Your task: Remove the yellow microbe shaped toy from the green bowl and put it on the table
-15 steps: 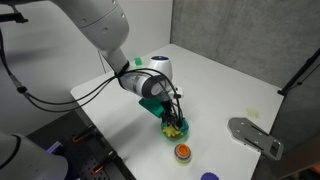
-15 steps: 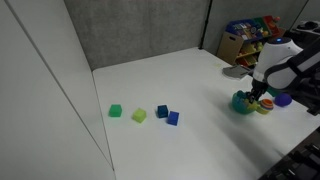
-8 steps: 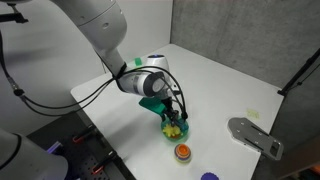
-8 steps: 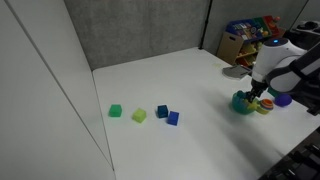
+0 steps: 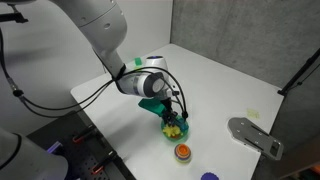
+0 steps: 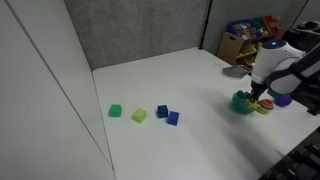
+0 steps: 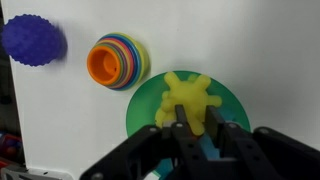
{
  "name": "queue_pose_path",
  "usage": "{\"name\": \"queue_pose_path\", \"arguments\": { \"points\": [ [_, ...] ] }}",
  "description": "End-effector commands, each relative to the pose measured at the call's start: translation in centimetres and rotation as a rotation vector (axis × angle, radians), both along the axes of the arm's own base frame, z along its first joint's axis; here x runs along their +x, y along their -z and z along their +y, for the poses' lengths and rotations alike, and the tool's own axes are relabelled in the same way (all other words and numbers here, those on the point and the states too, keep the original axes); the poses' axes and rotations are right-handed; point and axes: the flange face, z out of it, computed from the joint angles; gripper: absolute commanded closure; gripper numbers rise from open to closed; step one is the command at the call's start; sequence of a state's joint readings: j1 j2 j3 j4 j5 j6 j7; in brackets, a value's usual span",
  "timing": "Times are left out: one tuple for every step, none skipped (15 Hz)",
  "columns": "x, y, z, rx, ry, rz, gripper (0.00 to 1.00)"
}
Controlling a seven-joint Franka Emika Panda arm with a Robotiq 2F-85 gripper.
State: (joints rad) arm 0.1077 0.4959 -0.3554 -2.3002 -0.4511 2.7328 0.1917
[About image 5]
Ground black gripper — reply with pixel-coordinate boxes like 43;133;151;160
161;98;183;129

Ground yellow microbe shaped toy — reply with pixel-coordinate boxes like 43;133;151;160
162;124;182;139

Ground light blue rubber toy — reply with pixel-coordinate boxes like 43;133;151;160
178;119;190;133

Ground green bowl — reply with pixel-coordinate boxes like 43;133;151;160
160;117;190;143

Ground rainbow stacked cups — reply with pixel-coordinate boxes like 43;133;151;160
173;143;193;165

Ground blue round object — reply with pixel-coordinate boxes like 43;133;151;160
200;171;220;180

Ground red black clamp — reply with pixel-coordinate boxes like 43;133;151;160
90;150;118;176
72;124;97;145

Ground yellow sticky note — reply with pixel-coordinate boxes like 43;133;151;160
246;107;261;120

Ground gray metal plate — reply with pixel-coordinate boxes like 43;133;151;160
227;116;285;161

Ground black perforated base table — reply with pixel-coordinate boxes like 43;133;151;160
25;110;136;180

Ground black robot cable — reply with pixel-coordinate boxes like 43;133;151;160
19;65;190;122

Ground black hanging cable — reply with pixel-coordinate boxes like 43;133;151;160
0;26;26;101

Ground black camera bracket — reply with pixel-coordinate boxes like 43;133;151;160
0;3;30;25

